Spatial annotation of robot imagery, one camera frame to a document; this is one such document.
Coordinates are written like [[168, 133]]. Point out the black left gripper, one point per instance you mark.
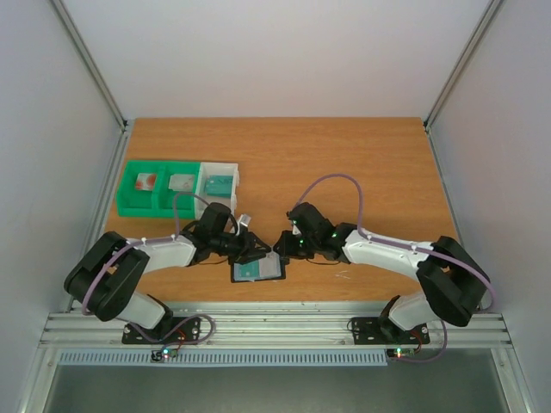
[[248, 248]]

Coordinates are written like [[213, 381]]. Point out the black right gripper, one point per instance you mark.
[[291, 244]]

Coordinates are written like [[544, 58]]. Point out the white red patterned card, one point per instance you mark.
[[269, 266]]

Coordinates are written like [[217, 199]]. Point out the black leather card holder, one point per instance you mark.
[[281, 277]]

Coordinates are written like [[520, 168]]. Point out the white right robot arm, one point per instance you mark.
[[452, 284]]

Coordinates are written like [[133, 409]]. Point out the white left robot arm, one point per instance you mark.
[[106, 278]]

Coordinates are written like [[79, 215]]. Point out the teal card under sleeve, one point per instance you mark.
[[247, 272]]

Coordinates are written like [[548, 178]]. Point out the teal VIP card stack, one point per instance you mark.
[[219, 186]]

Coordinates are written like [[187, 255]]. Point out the grey card with red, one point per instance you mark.
[[182, 182]]

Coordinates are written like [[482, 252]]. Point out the white plastic bin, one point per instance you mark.
[[222, 169]]

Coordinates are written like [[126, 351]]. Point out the green plastic bin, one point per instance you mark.
[[158, 203]]

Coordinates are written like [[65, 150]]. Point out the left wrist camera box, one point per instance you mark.
[[243, 223]]

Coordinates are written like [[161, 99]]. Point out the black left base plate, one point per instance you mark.
[[168, 330]]

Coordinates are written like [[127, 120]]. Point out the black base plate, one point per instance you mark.
[[370, 331], [168, 330]]

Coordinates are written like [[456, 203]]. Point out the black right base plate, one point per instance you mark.
[[370, 331]]

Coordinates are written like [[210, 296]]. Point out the grey aluminium frame rail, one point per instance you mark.
[[77, 40]]

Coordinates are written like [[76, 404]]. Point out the grey slotted cable duct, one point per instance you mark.
[[225, 358]]

